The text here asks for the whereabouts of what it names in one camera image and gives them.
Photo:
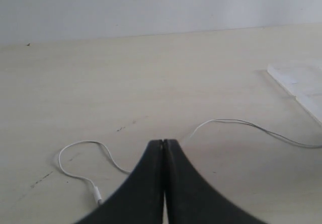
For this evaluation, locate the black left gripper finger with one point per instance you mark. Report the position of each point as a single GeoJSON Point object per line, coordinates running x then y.
{"type": "Point", "coordinates": [190, 198]}

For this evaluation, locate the white wired earphones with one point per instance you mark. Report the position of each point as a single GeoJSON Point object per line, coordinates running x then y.
{"type": "Point", "coordinates": [94, 188]}

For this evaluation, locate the clear open plastic case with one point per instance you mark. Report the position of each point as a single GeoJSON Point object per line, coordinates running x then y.
{"type": "Point", "coordinates": [302, 80]}

